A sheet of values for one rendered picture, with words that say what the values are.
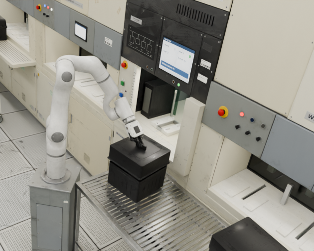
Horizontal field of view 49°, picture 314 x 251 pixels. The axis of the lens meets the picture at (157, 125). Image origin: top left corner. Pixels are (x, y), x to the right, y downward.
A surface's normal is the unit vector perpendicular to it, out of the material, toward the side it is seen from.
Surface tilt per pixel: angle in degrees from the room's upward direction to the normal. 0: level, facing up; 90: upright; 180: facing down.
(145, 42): 90
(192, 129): 90
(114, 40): 90
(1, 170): 0
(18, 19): 90
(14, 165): 0
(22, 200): 0
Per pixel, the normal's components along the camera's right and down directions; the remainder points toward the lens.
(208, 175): -0.75, 0.22
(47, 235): -0.07, 0.48
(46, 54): 0.65, 0.46
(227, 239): 0.15, -0.86
